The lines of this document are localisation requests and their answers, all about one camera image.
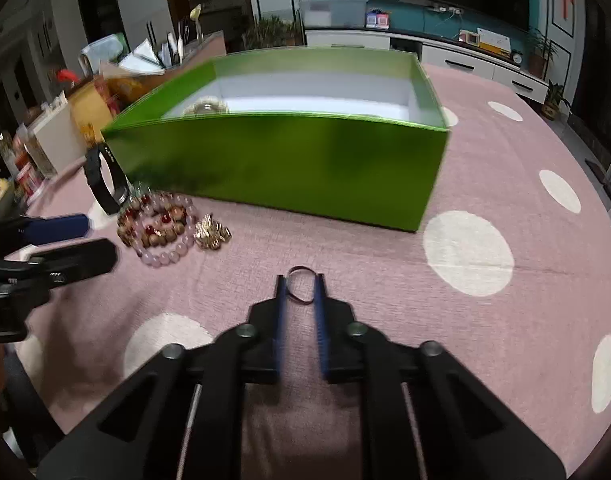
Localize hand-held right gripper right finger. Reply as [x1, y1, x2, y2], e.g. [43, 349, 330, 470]
[315, 275, 569, 480]

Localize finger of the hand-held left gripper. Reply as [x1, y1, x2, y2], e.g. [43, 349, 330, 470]
[0, 238, 119, 291]
[0, 212, 92, 252]

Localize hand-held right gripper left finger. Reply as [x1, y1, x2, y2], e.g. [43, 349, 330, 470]
[40, 275, 288, 480]

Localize black wrist watch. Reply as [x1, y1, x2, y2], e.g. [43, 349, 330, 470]
[84, 143, 131, 216]

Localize thin metal bangle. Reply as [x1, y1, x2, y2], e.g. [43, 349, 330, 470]
[286, 265, 320, 307]

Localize pink bead bracelet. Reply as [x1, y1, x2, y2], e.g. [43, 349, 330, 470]
[134, 194, 197, 269]

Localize gold brooch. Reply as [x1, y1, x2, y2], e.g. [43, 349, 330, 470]
[192, 215, 233, 251]

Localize green cardboard box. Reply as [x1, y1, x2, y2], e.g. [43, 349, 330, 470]
[101, 47, 459, 234]

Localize yellow snack packet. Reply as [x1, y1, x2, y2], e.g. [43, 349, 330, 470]
[68, 74, 153, 142]

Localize pink dotted tablecloth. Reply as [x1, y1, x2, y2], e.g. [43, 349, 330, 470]
[22, 62, 611, 480]

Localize white paper sheets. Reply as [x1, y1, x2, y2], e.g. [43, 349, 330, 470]
[80, 34, 167, 77]

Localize white wrist watch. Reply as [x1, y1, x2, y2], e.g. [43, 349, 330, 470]
[182, 98, 231, 116]

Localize white tall cabinet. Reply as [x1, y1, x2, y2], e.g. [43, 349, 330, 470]
[112, 0, 174, 52]

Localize yellow bird figure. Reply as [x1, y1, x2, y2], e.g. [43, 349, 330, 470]
[189, 3, 205, 42]

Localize large potted plant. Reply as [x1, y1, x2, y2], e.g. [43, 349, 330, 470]
[242, 14, 306, 52]

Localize white television cabinet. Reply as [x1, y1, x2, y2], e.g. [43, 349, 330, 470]
[305, 29, 551, 107]

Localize clear plastic storage box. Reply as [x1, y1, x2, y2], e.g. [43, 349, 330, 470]
[298, 0, 369, 30]

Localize small potted plant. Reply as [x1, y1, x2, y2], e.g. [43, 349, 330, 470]
[542, 79, 572, 121]

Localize yellow and white box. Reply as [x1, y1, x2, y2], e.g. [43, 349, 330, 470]
[477, 26, 512, 59]

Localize tall potted plant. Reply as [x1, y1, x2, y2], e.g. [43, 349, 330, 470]
[527, 26, 559, 79]

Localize wooden bead bracelet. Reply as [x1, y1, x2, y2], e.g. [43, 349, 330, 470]
[116, 200, 188, 252]

